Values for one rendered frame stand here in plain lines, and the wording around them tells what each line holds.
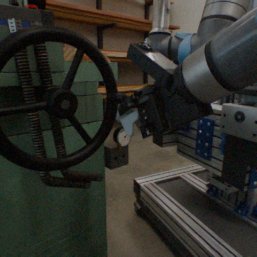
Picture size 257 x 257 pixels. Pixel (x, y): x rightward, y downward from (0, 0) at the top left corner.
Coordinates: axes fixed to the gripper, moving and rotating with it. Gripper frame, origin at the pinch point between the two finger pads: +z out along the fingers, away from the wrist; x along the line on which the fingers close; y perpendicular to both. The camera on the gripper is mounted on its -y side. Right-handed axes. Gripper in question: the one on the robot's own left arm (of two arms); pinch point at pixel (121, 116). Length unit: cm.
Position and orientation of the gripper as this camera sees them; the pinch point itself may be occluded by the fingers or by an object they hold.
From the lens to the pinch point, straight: 48.0
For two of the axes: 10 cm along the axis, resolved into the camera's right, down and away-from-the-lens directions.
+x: 7.8, -1.3, 6.1
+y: 2.9, 9.4, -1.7
